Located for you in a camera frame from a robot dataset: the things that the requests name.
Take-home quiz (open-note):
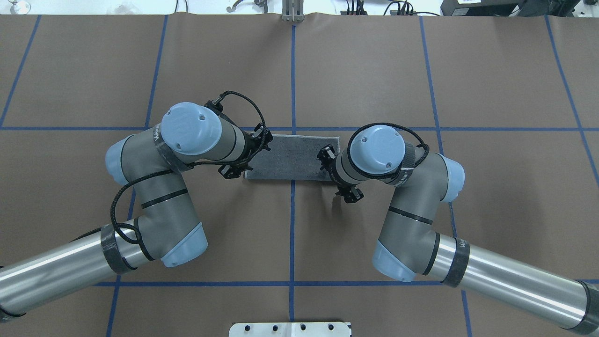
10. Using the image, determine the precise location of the white pedestal base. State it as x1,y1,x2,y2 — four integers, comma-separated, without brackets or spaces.
228,322,353,337

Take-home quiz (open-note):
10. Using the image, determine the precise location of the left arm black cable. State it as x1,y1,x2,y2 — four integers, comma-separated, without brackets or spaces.
110,91,274,246

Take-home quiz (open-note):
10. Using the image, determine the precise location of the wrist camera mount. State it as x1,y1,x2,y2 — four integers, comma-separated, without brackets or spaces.
335,185,364,204
218,162,253,179

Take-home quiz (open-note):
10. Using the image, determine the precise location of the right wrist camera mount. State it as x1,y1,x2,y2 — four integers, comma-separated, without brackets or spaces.
335,185,364,204

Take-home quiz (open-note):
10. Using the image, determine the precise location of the aluminium frame post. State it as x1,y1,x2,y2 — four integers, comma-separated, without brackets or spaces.
282,0,305,23

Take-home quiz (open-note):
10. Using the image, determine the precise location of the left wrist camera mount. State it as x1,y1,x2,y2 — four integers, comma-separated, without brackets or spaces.
218,162,253,179

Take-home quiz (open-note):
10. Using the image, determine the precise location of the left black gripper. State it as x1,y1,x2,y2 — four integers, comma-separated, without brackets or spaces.
241,132,273,156

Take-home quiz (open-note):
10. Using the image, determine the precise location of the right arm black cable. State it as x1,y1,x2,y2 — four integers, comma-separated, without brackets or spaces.
346,123,430,181

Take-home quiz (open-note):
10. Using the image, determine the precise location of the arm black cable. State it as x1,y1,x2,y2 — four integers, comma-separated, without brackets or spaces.
110,91,274,246
346,123,430,181

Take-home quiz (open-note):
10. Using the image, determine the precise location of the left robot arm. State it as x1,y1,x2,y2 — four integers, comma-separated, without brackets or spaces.
1,100,272,323

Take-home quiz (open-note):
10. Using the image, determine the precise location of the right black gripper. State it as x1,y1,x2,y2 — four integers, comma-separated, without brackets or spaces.
317,145,340,176

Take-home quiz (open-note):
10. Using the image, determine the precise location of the pink and grey towel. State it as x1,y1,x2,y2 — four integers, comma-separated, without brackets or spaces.
244,134,340,182

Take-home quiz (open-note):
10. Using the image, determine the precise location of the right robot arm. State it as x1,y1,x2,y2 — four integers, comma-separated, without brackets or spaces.
294,130,598,337

